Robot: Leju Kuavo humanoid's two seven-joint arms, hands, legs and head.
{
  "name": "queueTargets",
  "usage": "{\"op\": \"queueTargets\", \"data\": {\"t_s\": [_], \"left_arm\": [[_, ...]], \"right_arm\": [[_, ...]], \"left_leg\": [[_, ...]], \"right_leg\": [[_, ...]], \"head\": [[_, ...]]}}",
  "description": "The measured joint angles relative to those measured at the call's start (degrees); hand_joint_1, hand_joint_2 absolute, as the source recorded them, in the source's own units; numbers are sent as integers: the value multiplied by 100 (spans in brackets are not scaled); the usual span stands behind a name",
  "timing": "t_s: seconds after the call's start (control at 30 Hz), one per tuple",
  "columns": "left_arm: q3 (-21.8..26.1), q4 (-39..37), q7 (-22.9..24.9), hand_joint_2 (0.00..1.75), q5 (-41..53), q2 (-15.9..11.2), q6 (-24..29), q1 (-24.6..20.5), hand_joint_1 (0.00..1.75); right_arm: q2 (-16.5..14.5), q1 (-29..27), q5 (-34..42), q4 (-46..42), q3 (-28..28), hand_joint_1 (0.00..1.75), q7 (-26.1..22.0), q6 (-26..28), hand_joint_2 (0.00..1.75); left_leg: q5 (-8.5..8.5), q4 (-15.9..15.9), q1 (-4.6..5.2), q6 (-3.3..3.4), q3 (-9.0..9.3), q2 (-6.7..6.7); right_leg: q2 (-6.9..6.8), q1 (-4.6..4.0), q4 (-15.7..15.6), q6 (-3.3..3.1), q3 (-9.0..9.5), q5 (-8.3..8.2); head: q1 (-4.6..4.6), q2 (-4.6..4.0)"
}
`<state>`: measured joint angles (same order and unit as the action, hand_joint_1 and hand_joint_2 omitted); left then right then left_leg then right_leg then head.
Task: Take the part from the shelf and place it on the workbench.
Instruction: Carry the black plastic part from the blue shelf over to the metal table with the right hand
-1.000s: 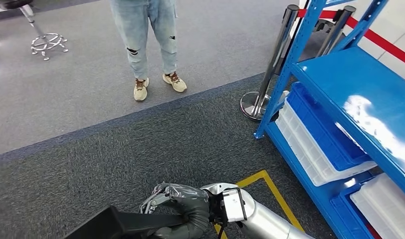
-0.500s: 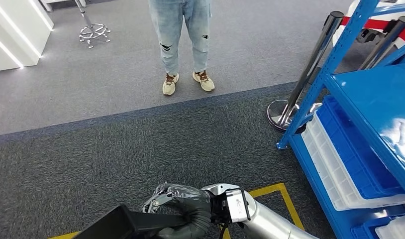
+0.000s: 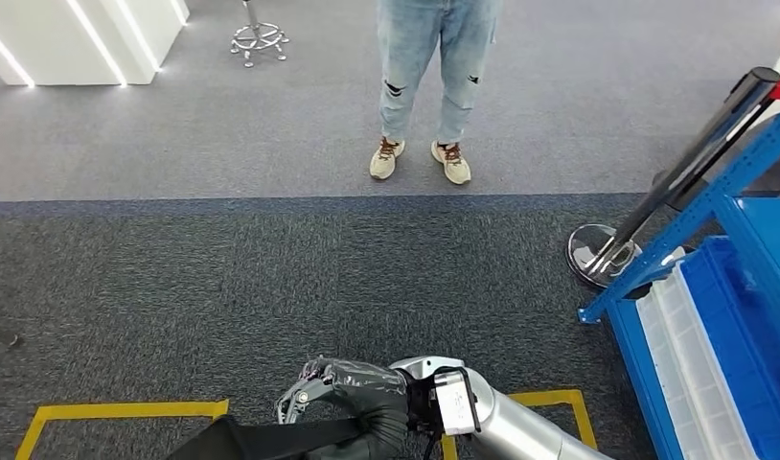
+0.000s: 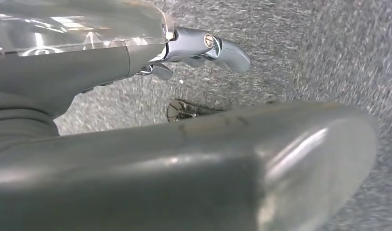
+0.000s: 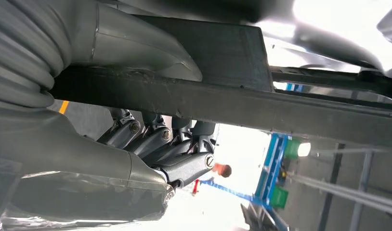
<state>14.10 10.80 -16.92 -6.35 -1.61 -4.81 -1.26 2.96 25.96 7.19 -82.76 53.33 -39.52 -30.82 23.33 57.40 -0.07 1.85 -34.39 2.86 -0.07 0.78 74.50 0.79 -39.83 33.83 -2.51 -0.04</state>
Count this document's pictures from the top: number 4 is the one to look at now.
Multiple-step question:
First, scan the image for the metal robot foot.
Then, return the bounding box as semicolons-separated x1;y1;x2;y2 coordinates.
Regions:
166;99;225;123

